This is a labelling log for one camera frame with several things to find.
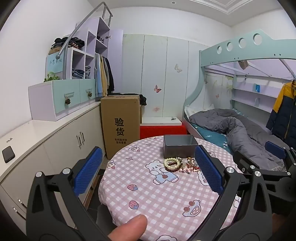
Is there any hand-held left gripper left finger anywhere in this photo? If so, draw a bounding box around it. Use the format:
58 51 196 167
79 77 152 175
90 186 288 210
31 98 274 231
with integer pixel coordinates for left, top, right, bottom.
25 146 109 241

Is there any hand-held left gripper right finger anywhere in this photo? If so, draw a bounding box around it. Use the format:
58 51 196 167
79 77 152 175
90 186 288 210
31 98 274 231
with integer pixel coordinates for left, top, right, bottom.
194 145 274 241

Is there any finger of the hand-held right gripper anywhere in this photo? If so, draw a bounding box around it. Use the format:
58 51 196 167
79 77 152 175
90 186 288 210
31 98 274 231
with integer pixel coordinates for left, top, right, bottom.
233 151 296 214
265 141 296 172

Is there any dark red bead bracelet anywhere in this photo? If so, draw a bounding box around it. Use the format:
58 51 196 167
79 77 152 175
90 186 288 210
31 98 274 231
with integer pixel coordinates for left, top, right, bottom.
165 162 185 173

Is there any grey metal tin box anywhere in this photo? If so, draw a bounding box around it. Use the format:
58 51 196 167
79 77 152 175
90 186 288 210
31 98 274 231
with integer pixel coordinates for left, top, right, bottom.
162 135 199 159

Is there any cream bead bracelet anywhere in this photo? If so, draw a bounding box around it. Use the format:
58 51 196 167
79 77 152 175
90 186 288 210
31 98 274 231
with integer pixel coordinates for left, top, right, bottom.
164 158 181 169

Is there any person's left hand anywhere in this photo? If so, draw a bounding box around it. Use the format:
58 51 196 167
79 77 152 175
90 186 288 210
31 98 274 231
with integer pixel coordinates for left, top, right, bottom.
107 214 148 241

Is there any grey duvet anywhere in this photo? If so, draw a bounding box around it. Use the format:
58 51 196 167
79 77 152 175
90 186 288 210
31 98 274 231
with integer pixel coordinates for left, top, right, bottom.
189 109 287 171

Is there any teal bedsheet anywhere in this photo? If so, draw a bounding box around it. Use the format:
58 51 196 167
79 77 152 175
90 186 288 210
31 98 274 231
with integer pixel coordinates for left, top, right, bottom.
192 124 234 154

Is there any yellow and navy jacket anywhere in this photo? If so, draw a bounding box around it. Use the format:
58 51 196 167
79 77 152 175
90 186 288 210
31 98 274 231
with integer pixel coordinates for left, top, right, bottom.
266 80 296 149

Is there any beige low cabinet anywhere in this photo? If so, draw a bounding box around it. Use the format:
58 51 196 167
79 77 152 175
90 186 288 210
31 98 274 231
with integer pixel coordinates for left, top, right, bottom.
0 102 107 232

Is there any tall cardboard box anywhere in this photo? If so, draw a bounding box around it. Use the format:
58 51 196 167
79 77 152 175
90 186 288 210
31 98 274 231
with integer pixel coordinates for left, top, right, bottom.
100 95 141 160

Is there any red ottoman with white top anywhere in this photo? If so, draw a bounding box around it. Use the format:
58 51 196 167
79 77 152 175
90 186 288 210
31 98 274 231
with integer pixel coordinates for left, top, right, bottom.
140 117 187 140

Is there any purple and teal stair cabinet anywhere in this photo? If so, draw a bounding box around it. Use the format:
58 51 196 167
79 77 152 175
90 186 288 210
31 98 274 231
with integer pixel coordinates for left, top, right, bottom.
28 17 124 122

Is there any black phone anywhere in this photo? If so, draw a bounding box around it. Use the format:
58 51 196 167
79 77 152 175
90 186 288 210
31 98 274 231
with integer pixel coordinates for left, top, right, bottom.
2 146 16 163

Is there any hanging clothes row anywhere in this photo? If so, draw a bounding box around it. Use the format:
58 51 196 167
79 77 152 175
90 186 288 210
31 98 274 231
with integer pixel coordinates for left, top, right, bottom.
95 54 103 97

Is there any yellow hanging jacket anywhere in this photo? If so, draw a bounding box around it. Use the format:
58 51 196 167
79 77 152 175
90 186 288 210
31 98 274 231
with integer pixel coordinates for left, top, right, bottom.
100 56 109 96

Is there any black hanging coat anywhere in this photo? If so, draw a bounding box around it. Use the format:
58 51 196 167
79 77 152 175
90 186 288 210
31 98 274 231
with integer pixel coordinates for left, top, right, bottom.
105 58 115 93

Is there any green plant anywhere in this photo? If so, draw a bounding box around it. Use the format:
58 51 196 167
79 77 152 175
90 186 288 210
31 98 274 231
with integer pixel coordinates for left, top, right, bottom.
44 72 61 82

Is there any white wardrobe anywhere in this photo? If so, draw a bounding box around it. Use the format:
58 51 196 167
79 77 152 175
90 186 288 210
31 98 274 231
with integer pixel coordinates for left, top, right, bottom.
122 34 208 118

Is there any dark clothes pile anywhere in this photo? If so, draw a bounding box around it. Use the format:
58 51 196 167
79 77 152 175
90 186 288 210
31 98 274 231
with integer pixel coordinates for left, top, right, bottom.
51 37 85 50

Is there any grey metal handrail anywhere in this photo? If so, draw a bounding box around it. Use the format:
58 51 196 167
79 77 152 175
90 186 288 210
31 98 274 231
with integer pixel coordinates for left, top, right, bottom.
55 2 114 80

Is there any teal bunk bed frame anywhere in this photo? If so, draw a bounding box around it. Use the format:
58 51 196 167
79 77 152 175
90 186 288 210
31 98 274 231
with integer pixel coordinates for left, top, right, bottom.
183 29 296 149

